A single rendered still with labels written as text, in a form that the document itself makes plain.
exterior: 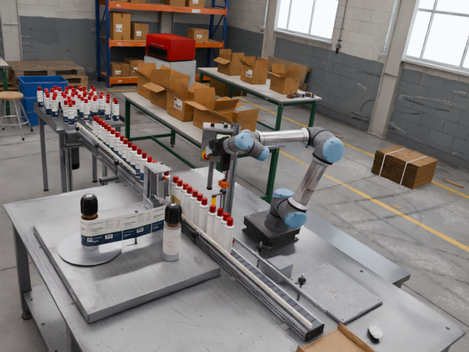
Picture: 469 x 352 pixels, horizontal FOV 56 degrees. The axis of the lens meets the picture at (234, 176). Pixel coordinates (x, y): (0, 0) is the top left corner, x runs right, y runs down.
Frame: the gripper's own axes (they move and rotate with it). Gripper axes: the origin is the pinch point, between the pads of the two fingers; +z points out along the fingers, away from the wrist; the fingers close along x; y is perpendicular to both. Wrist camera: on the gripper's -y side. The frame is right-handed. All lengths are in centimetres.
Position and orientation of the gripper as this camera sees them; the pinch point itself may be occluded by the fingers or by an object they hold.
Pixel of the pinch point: (208, 156)
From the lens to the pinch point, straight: 231.1
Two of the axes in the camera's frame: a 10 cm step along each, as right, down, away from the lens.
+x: -7.9, 1.7, -5.9
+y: -2.1, -9.8, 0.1
